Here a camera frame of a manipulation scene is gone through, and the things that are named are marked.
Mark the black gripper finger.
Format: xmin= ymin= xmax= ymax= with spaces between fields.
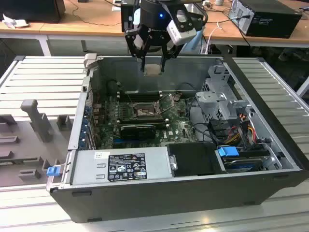
xmin=161 ymin=38 xmax=182 ymax=73
xmin=125 ymin=28 xmax=150 ymax=73

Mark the CPU silver plate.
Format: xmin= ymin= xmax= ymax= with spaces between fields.
xmin=143 ymin=64 xmax=162 ymax=77

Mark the metal CPU socket cover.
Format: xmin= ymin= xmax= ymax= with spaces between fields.
xmin=155 ymin=93 xmax=176 ymax=115

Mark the black RAM slot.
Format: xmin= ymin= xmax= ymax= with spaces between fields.
xmin=119 ymin=96 xmax=160 ymax=102
xmin=115 ymin=122 xmax=169 ymax=129
xmin=117 ymin=116 xmax=165 ymax=123

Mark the CPU socket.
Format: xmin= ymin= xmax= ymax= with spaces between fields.
xmin=131 ymin=101 xmax=162 ymax=119

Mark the blue expansion slot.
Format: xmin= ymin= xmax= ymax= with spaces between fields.
xmin=112 ymin=138 xmax=155 ymax=144

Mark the small black box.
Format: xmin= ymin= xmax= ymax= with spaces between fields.
xmin=120 ymin=0 xmax=142 ymax=33

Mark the pale blue teach pendant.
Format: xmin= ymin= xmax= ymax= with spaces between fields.
xmin=180 ymin=23 xmax=206 ymax=54

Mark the wooden desk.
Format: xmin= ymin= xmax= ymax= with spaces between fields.
xmin=0 ymin=0 xmax=309 ymax=58

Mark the grey metal drive cage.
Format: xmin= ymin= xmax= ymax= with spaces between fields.
xmin=195 ymin=64 xmax=252 ymax=121

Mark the green motherboard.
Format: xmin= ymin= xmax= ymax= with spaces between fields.
xmin=93 ymin=93 xmax=201 ymax=149

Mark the black graphics card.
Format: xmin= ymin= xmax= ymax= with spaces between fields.
xmin=120 ymin=124 xmax=156 ymax=140

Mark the black desktop computer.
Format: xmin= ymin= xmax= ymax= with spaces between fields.
xmin=228 ymin=0 xmax=302 ymax=39

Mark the black plastic shroud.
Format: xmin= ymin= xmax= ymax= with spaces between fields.
xmin=166 ymin=142 xmax=227 ymax=177

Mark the large black box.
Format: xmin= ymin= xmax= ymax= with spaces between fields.
xmin=0 ymin=0 xmax=66 ymax=24

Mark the hard disk in blue carrier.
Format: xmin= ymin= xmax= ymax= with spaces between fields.
xmin=216 ymin=145 xmax=265 ymax=174

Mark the crumpled white paper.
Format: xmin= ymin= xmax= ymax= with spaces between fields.
xmin=1 ymin=13 xmax=29 ymax=29

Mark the grey power supply unit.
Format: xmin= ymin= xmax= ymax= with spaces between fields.
xmin=61 ymin=146 xmax=173 ymax=187

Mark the grey parts rack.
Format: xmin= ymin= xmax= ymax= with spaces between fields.
xmin=0 ymin=99 xmax=74 ymax=188

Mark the black open PC case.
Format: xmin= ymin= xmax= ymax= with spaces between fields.
xmin=45 ymin=53 xmax=309 ymax=224

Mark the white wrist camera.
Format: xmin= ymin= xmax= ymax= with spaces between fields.
xmin=167 ymin=9 xmax=197 ymax=46

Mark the white cable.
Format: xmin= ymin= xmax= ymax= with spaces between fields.
xmin=200 ymin=21 xmax=223 ymax=54

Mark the black wire bundle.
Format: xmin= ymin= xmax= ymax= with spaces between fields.
xmin=187 ymin=96 xmax=229 ymax=145

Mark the yellow red wire bundle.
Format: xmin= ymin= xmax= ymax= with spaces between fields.
xmin=225 ymin=120 xmax=257 ymax=145

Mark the white metal frame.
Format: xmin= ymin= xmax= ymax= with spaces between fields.
xmin=296 ymin=76 xmax=309 ymax=97

